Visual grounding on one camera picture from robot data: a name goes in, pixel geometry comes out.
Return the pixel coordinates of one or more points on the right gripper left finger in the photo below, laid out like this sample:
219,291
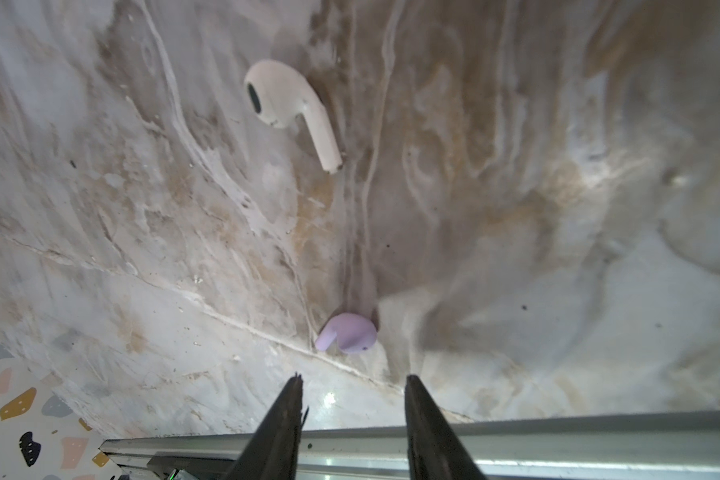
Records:
272,452

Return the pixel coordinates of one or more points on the white earbud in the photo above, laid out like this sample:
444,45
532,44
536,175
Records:
278,94

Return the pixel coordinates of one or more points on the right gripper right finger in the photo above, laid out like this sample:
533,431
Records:
434,450

